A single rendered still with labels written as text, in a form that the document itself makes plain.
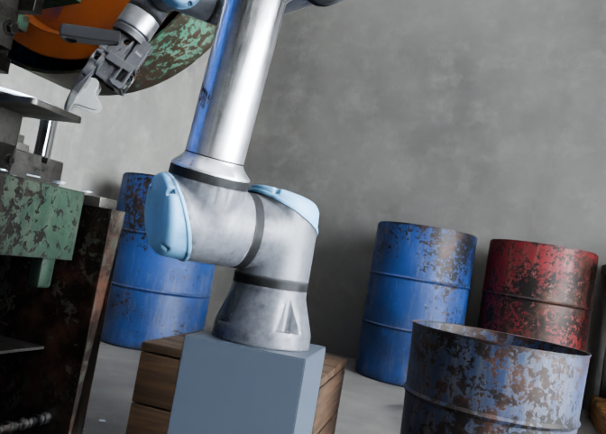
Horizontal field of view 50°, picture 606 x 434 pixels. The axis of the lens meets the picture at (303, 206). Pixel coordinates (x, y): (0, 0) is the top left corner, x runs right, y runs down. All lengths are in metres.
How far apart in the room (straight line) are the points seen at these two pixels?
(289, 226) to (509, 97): 3.57
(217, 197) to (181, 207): 0.05
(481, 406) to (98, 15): 1.30
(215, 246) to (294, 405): 0.24
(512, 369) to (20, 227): 1.03
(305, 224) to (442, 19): 3.77
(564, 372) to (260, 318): 0.80
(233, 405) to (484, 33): 3.89
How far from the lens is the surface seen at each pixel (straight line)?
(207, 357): 0.95
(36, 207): 1.34
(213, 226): 0.90
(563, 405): 1.57
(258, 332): 0.94
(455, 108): 4.44
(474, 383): 1.49
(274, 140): 4.67
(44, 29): 1.83
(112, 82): 1.34
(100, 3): 1.79
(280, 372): 0.93
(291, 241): 0.96
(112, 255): 1.46
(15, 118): 1.37
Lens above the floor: 0.58
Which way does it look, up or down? 5 degrees up
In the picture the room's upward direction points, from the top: 10 degrees clockwise
